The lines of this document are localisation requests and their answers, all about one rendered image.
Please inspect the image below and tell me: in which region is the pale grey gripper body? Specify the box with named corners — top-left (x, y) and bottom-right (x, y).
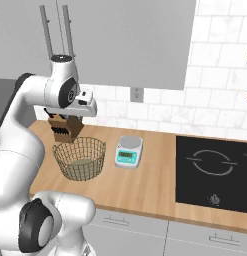
top-left (44, 99), bottom-right (98, 118)

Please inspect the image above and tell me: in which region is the wide grey cabinet door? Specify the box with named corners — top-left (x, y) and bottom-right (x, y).
top-left (55, 0), bottom-right (198, 91)

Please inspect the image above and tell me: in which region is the narrow grey cabinet door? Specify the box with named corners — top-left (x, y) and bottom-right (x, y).
top-left (0, 0), bottom-right (61, 81)

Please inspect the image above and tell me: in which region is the brown wooden knife block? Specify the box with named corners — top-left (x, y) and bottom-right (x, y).
top-left (49, 114), bottom-right (85, 144)

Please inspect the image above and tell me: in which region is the white teal kitchen scale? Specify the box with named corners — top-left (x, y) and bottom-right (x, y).
top-left (114, 134), bottom-right (144, 170)

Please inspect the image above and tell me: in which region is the grey drawer front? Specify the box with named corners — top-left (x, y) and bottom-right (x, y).
top-left (83, 207), bottom-right (170, 256)
top-left (164, 219), bottom-right (247, 256)

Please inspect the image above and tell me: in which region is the black hob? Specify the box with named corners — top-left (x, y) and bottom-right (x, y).
top-left (175, 134), bottom-right (247, 215)

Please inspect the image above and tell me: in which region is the wire basket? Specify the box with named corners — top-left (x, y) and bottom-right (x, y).
top-left (52, 135), bottom-right (107, 182)

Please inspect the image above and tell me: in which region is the grey wall socket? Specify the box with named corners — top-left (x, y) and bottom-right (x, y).
top-left (130, 86), bottom-right (145, 103)

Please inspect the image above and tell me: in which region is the grey cabinet door handle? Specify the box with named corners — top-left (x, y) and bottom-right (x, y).
top-left (39, 4), bottom-right (55, 58)
top-left (61, 4), bottom-right (76, 58)

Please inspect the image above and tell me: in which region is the grey drawer handle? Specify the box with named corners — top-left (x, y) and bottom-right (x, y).
top-left (102, 216), bottom-right (130, 227)
top-left (208, 233), bottom-right (241, 247)

